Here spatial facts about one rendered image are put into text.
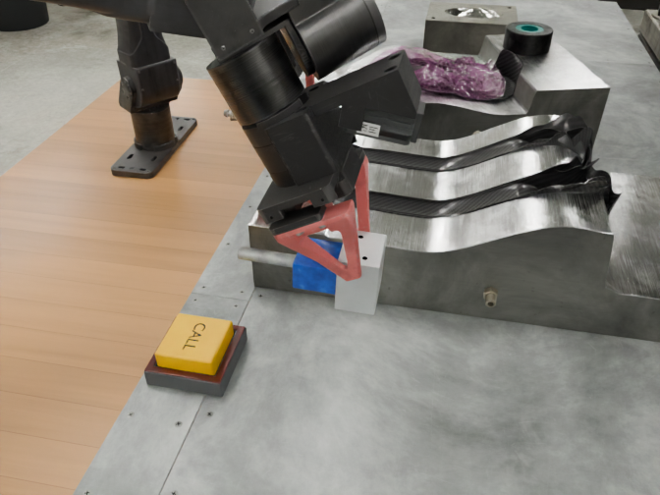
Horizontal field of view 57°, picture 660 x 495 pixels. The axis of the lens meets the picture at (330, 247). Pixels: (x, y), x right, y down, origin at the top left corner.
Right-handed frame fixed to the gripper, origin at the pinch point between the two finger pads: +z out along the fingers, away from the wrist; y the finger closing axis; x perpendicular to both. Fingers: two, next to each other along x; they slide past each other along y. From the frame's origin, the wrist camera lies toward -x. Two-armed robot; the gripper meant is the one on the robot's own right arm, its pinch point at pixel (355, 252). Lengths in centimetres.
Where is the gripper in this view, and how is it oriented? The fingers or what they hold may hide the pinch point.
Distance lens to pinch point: 52.9
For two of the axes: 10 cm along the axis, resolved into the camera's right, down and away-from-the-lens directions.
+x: -8.7, 2.7, 4.1
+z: 4.5, 7.7, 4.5
